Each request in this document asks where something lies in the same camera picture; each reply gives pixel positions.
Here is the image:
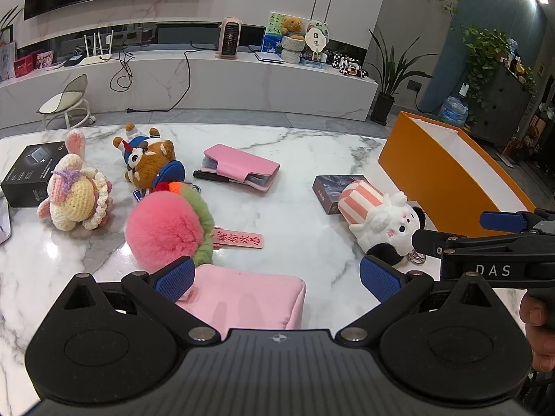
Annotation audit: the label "striped hat panda plush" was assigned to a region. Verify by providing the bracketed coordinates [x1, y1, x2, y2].
[338, 179, 426, 267]

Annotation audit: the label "pink fluffy peach plush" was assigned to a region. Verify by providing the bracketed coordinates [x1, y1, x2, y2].
[125, 183, 214, 272]

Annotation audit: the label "pink fabric pouch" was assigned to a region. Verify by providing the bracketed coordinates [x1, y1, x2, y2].
[177, 265, 307, 338]

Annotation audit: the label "orange storage box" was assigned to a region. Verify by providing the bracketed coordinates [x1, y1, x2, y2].
[378, 112, 535, 237]

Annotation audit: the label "orange crochet ball red flower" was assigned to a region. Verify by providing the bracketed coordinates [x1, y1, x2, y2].
[153, 181, 182, 194]

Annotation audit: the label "dark small card box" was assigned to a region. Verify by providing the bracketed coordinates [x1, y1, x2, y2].
[312, 175, 366, 215]

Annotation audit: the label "black pen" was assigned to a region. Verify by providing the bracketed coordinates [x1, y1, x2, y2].
[193, 170, 232, 183]

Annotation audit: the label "brown dog plush blue outfit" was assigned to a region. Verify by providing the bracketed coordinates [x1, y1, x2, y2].
[113, 123, 186, 199]

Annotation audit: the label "crochet bunny doll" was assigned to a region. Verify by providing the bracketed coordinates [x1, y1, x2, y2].
[37, 129, 113, 232]

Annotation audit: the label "pink wallet case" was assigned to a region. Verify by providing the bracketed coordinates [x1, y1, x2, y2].
[200, 144, 280, 192]

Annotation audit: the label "black charger box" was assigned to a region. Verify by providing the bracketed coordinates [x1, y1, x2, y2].
[1, 142, 68, 208]

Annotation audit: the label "person's right hand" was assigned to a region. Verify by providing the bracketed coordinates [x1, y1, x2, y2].
[519, 293, 555, 373]

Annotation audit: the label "pink red text tag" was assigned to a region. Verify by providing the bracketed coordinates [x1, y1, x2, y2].
[211, 227, 263, 249]

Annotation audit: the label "blue water jug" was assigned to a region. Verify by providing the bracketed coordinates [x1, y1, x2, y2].
[438, 96, 469, 128]

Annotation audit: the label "dark grey cabinet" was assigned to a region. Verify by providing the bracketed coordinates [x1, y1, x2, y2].
[470, 67, 531, 149]

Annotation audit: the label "potted long leaf plant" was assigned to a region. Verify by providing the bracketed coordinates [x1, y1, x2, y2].
[369, 28, 436, 126]

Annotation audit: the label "green trailing plant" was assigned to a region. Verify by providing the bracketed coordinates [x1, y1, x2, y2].
[463, 25, 509, 115]

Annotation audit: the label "black white cow toys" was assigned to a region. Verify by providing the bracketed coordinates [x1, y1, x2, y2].
[331, 53, 368, 78]

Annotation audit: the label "white stool chair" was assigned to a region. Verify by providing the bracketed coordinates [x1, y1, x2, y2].
[37, 74, 96, 131]

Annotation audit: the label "white marble tv bench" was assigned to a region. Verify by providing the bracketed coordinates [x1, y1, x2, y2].
[1, 50, 377, 128]

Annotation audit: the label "white wifi router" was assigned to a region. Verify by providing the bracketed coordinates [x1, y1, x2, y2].
[79, 31, 115, 66]

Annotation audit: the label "round paper fan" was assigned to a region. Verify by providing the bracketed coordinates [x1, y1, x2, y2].
[305, 27, 327, 61]

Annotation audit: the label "grey tablet notebook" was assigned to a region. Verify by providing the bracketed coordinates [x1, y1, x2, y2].
[254, 51, 284, 64]

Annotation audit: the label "pink space heater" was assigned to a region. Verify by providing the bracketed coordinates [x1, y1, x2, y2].
[216, 16, 242, 59]

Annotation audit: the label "brown teddy bear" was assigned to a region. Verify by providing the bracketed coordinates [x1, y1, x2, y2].
[280, 16, 305, 41]

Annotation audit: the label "black power cable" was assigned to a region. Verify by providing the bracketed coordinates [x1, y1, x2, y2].
[125, 40, 219, 114]

